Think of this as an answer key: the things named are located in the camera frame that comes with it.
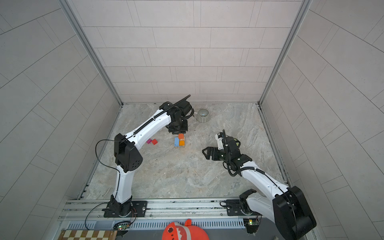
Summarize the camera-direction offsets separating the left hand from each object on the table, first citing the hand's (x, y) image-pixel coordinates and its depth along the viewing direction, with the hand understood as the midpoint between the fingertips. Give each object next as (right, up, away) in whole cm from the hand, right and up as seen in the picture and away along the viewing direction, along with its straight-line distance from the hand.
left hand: (188, 131), depth 84 cm
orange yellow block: (-5, -8, +6) cm, 11 cm away
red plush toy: (0, -38, -25) cm, 45 cm away
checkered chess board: (-41, -41, -22) cm, 62 cm away
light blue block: (-7, -7, +5) cm, 11 cm away
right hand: (+11, -11, -2) cm, 16 cm away
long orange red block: (-4, -3, -2) cm, 5 cm away
